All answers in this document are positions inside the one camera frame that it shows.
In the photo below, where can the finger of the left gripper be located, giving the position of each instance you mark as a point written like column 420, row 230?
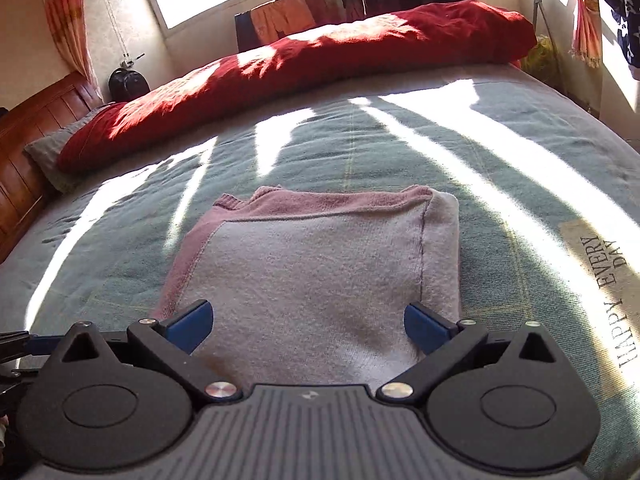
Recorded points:
column 16, row 345
column 15, row 384

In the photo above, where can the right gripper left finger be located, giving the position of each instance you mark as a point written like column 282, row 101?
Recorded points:
column 167, row 346

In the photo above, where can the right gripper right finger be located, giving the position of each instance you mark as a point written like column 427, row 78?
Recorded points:
column 446, row 346

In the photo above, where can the pink and white sweater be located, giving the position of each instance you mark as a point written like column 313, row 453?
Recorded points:
column 311, row 288

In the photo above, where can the metal clothes rack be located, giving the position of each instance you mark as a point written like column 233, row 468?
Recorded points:
column 542, row 27

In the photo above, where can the green plaid bed blanket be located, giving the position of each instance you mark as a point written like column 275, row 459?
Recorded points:
column 548, row 206

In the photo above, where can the grey pillow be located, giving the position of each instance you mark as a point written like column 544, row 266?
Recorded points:
column 44, row 152

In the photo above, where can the black bag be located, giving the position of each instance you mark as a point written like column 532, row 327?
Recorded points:
column 126, row 84

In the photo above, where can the yellow green bag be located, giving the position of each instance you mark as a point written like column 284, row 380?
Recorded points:
column 540, row 63

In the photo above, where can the red duvet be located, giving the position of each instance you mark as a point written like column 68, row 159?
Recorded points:
column 433, row 35

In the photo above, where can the orange hanging cloth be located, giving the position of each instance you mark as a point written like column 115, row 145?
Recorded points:
column 276, row 19

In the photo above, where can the orange left curtain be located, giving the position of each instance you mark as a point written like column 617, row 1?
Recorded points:
column 67, row 25

